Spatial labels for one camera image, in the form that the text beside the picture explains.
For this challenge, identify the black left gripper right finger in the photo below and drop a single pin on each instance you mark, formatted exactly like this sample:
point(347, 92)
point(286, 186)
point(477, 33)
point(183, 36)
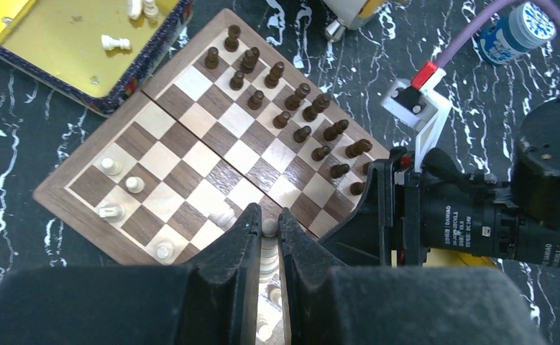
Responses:
point(328, 302)

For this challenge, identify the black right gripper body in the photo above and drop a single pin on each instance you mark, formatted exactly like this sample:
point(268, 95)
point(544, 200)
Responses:
point(444, 208)

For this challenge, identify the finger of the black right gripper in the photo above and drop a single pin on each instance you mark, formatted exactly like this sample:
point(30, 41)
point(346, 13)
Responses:
point(363, 238)

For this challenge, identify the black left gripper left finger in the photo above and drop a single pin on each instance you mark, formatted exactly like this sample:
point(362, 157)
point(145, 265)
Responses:
point(210, 299)

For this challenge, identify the white chess piece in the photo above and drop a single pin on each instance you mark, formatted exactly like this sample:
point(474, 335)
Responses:
point(275, 294)
point(263, 330)
point(226, 220)
point(269, 257)
point(164, 251)

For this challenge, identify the white chess pawn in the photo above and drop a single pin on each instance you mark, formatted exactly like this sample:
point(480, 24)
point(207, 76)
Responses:
point(111, 212)
point(110, 167)
point(134, 184)

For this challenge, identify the wooden chess board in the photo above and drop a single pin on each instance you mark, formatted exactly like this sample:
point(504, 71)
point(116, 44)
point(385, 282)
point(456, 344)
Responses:
point(155, 136)

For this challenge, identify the dark chess pieces row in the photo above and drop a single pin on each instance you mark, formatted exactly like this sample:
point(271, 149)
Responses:
point(289, 105)

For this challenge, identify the gold tin with white pieces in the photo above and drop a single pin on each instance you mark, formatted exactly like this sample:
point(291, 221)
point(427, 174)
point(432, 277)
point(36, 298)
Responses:
point(97, 53)

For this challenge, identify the empty gold tin lid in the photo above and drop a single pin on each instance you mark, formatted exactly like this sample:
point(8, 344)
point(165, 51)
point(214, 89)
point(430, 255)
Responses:
point(440, 258)

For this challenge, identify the small blue white jar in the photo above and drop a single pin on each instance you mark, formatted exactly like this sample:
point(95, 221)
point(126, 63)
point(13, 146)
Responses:
point(525, 28)

